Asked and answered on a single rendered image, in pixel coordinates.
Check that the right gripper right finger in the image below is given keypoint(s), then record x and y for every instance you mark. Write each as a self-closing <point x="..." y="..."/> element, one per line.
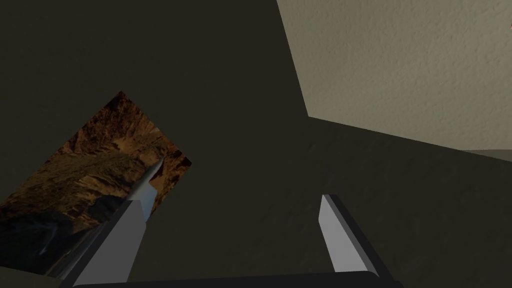
<point x="344" y="244"/>

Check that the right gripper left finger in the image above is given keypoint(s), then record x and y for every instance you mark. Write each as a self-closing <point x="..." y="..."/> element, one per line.
<point x="114" y="244"/>

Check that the brown canyon wall picture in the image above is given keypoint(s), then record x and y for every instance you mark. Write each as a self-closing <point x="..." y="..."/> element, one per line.
<point x="92" y="172"/>

